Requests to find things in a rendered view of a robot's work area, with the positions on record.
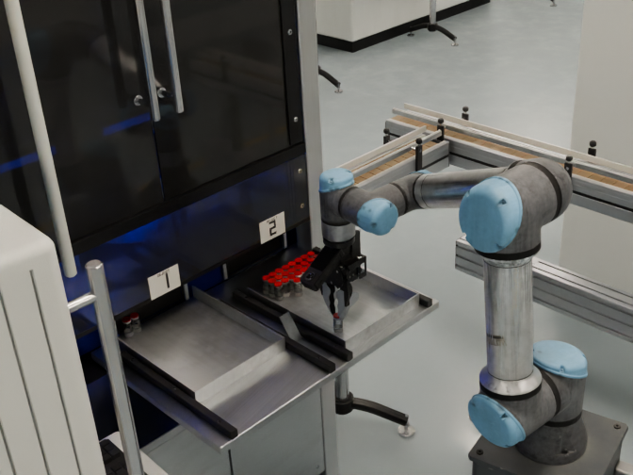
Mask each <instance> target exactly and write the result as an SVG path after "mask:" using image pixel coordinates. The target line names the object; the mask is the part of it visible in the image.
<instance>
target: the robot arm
mask: <svg viewBox="0 0 633 475"><path fill-rule="evenodd" d="M318 192H319V199H320V215H321V231H322V236H323V243H324V244H325V246H324V247H323V249H322V250H321V251H320V253H319V254H318V255H317V257H316V258H315V260H314V261H313V262H312V264H311V265H310V266H309V268H308V269H307V270H306V272H305V273H304V274H303V275H302V277H301V278H300V281H301V283H302V284H303V286H304V287H307V288H309V289H311V290H313V291H318V290H319V289H320V291H321V295H323V299H324V301H325V304H326V305H327V307H328V309H329V311H330V312H331V314H332V315H333V314H334V313H335V306H334V301H335V299H336V298H337V301H338V305H337V308H338V314H337V315H338V317H339V318H340V319H341V320H343V319H345V317H346V316H347V314H348V312H349V309H350V308H351V307H352V306H353V305H354V304H355V303H356V302H357V301H358V300H359V293H358V292H352V285H351V283H350V282H353V281H354V280H356V279H358V277H359V279H362V278H363V277H365V276H366V255H363V254H361V241H360V231H359V230H355V225H356V226H358V227H360V228H361V229H363V230H364V231H366V232H368V233H372V234H374V235H377V236H383V235H386V234H388V233H389V232H390V230H391V229H392V228H394V227H395V225H396V223H397V220H398V217H400V216H403V215H405V214H407V213H409V212H411V211H414V210H416V209H440V208H459V223H460V226H461V230H462V232H463V233H465V234H466V237H465V239H466V240H467V242H468V243H469V244H470V245H471V246H472V247H473V248H474V250H475V252H476V254H477V255H479V256H480V257H481V258H483V278H484V304H485V330H486V356H487V365H486V366H485V367H483V369H482V370H481V371H480V374H479V393H478V394H475V395H474V396H473V397H472V399H471V400H470V401H469V403H468V413H469V416H470V418H471V420H472V422H473V424H474V425H475V427H476V428H477V429H478V430H479V432H480V433H481V434H482V435H483V436H484V437H485V438H486V439H487V440H489V441H490V442H491V443H493V444H495V445H497V446H499V447H503V448H508V447H511V446H513V445H515V447H516V448H517V449H518V450H519V451H520V452H521V453H522V454H524V455H525V456H526V457H527V458H529V459H531V460H533V461H535V462H538V463H541V464H546V465H552V466H559V465H566V464H570V463H573V462H574V461H576V460H577V459H579V458H580V457H581V456H582V455H583V454H584V452H585V450H586V448H587V441H588V436H587V431H586V428H585V424H584V421H583V417H582V415H581V414H582V406H583V399H584V391H585V384H586V377H587V376H588V371H587V365H588V363H587V359H586V357H585V355H584V354H583V352H582V351H580V350H579V349H578V348H576V347H574V346H572V345H570V344H568V343H565V342H561V341H555V340H542V341H538V342H535V343H533V303H532V257H534V256H535V255H536V254H537V253H538V252H539V251H540V250H541V229H542V227H543V226H544V225H546V224H548V223H550V222H552V221H553V220H555V219H557V218H558V217H559V216H560V215H561V214H563V212H564V211H565V210H566V209H567V207H568V205H569V204H570V202H571V199H572V195H573V185H572V180H571V178H570V176H569V173H568V172H567V171H566V170H565V169H564V168H563V167H562V166H561V164H559V163H558V162H556V161H554V160H552V159H549V158H544V157H539V158H532V159H524V160H516V161H514V162H512V164H511V165H510V166H509V167H501V168H490V169H479V170H469V171H458V172H438V173H432V172H429V171H427V170H421V171H418V172H411V173H409V174H408V175H406V176H404V177H402V178H400V179H398V180H396V181H394V182H391V183H389V184H387V185H384V186H382V187H379V188H376V189H374V190H371V191H366V190H363V189H361V188H358V187H356V186H354V180H353V174H352V172H351V171H349V170H347V169H343V168H333V169H328V170H327V171H325V172H323V173H322V174H321V175H320V176H319V190H318ZM360 256H361V258H358V257H360ZM363 263H365V271H364V272H362V273H361V271H362V268H361V264H363Z"/></svg>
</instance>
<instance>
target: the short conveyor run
mask: <svg viewBox="0 0 633 475"><path fill-rule="evenodd" d="M426 131H427V126H426V125H424V126H422V127H420V128H418V129H415V130H414V131H412V132H410V133H408V134H406V135H404V136H402V137H400V138H397V139H394V140H391V139H390V135H388V134H389V133H390V129H389V128H384V129H383V133H384V134H385V136H383V146H380V147H378V148H376V149H374V150H372V151H370V152H368V153H366V154H364V155H361V156H358V157H356V158H354V159H352V160H351V161H349V162H347V163H344V164H342V165H340V166H338V167H336V168H343V169H347V170H349V171H351V172H352V174H353V180H354V186H356V187H358V188H361V189H363V190H366V191H371V190H374V189H376V188H379V187H382V186H384V185H387V184H389V183H391V182H394V181H396V180H398V179H400V178H402V177H404V176H406V175H408V174H409V173H411V172H418V171H421V170H427V171H429V172H432V173H438V172H439V171H441V170H443V169H445V168H447V167H449V141H445V140H444V141H440V140H437V139H436V138H438V137H440V136H442V131H441V130H438V131H436V132H434V133H432V134H430V135H427V136H426V135H424V134H422V133H424V132H426Z"/></svg>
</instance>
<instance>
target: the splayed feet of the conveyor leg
mask: <svg viewBox="0 0 633 475"><path fill-rule="evenodd" d="M353 409H356V410H361V411H365V412H368V413H371V414H374V415H377V416H379V417H382V418H386V419H388V420H391V421H393V422H395V423H397V424H400V425H401V426H399V427H398V434H399V435H400V436H403V437H411V436H413V435H414V433H415V429H414V427H413V426H412V425H410V423H409V415H407V414H404V413H402V412H399V411H398V410H395V409H392V408H390V407H388V406H385V405H383V404H380V403H377V402H375V401H370V400H366V399H361V398H356V397H353V394H352V393H351V392H349V398H348V399H346V400H344V401H340V400H337V399H335V413H336V414H338V415H346V414H348V413H350V412H351V411H352V410H353Z"/></svg>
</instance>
